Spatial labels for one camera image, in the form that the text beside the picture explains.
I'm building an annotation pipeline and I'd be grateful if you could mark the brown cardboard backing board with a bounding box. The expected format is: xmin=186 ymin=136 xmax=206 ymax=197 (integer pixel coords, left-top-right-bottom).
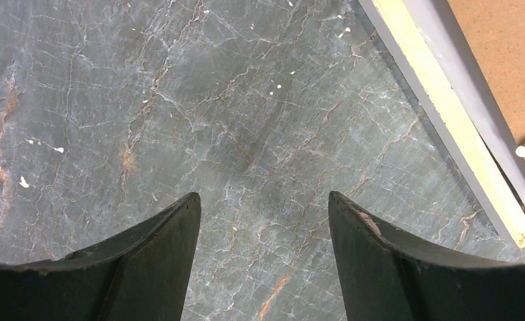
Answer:
xmin=449 ymin=0 xmax=525 ymax=144

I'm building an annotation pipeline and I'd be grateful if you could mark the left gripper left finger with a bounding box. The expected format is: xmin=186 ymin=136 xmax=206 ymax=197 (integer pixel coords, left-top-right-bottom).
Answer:
xmin=0 ymin=193 xmax=201 ymax=320

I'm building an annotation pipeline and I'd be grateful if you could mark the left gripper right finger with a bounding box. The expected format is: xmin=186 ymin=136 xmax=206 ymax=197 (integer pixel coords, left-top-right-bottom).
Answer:
xmin=328 ymin=191 xmax=525 ymax=320

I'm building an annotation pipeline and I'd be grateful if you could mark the white wooden picture frame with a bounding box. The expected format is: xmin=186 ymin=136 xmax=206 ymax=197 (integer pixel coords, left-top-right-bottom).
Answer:
xmin=361 ymin=1 xmax=525 ymax=248

